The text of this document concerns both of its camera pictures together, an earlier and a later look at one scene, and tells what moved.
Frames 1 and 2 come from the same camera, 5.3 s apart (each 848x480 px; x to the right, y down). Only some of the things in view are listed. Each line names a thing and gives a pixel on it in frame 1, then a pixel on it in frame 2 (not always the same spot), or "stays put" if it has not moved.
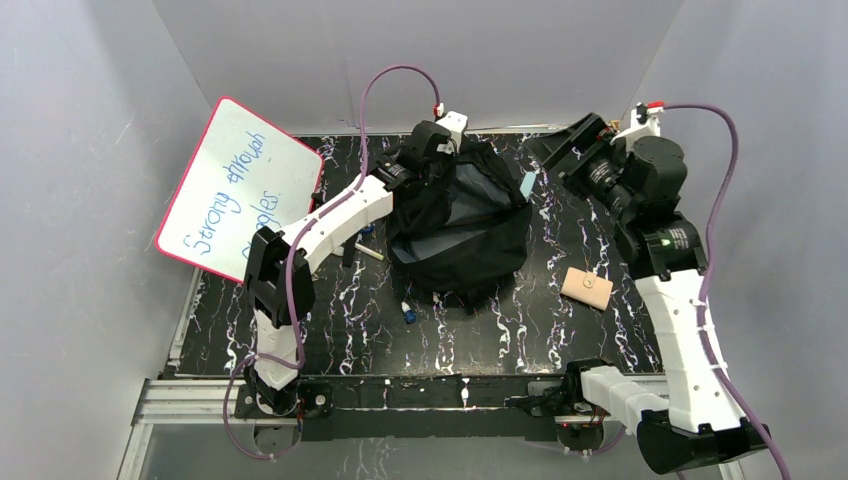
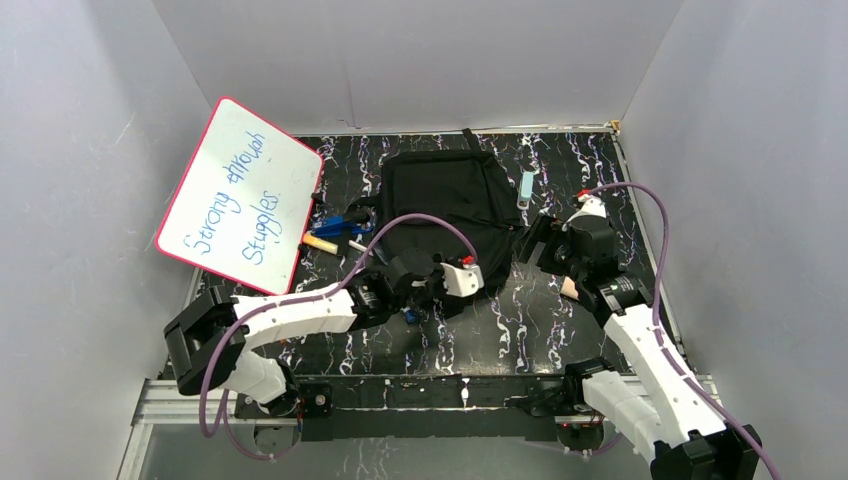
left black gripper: [428, 140] → [424, 291]
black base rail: [410, 408] stays put
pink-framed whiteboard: [244, 173] stays put
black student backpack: [463, 229] stays put
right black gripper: [550, 149] → [545, 227]
